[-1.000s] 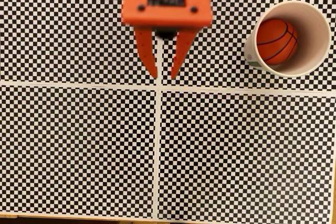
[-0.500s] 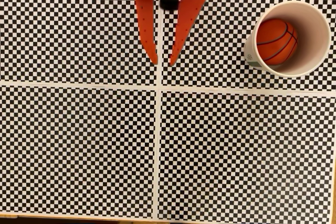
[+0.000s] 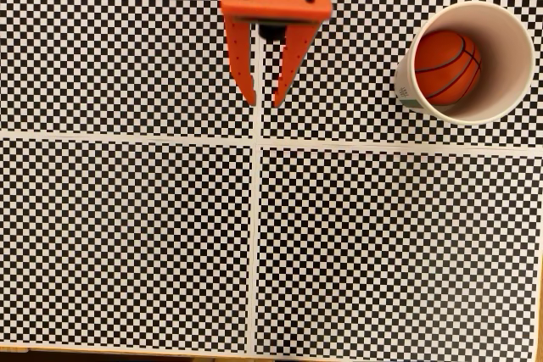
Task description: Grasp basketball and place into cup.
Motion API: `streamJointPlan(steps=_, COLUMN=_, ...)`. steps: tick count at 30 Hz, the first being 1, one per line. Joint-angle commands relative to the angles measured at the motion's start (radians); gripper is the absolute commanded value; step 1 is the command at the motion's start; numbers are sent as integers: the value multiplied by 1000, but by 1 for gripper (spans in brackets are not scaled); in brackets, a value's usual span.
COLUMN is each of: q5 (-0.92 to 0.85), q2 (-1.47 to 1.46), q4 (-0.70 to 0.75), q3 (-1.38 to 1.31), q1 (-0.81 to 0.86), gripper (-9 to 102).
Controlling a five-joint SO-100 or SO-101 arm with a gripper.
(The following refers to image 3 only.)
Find small orange basketball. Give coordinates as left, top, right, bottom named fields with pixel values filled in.
left=414, top=30, right=483, bottom=107

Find white paper cup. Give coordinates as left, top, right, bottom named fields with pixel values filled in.
left=394, top=0, right=536, bottom=127

